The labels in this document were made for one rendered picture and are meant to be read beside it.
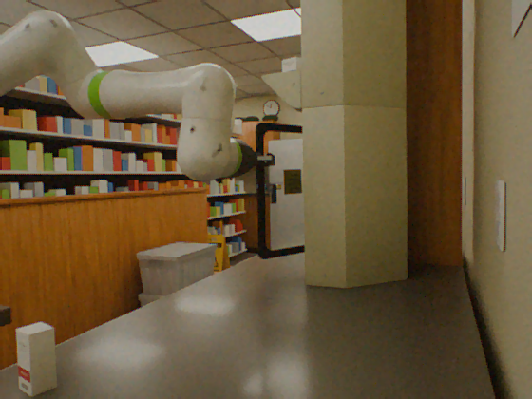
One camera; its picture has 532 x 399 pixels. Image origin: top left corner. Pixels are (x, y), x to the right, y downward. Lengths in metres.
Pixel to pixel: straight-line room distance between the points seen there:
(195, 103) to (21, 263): 2.18
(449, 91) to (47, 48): 1.12
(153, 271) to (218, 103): 2.64
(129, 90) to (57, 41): 0.21
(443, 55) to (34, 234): 2.42
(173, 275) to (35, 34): 2.42
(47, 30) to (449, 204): 1.20
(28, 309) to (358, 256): 2.25
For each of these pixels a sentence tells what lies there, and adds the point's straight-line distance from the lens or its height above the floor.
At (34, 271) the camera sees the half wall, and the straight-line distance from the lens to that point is 2.93.
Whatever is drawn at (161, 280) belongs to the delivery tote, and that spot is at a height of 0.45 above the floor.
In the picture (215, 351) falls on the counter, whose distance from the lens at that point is 0.74.
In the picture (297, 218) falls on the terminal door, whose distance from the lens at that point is 1.30.
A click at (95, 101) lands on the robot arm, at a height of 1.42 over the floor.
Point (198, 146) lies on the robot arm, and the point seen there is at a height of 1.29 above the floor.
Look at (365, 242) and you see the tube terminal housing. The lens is 1.12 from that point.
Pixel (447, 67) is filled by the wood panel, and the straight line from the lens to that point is 1.46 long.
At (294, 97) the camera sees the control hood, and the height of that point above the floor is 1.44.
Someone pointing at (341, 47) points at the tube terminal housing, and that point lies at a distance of 1.12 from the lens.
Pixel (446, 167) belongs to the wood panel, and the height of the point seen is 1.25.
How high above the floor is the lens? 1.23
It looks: 3 degrees down
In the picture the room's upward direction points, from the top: 1 degrees counter-clockwise
